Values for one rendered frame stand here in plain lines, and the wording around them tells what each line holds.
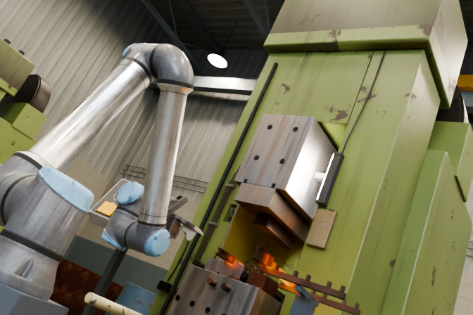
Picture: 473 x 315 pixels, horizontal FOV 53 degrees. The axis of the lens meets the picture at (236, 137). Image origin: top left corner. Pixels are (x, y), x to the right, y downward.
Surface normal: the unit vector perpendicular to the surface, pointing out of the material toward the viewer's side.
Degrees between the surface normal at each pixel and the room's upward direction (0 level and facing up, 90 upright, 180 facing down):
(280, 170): 90
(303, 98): 90
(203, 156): 90
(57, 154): 83
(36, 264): 70
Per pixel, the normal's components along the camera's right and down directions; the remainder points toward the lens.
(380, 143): -0.49, -0.53
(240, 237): 0.78, 0.08
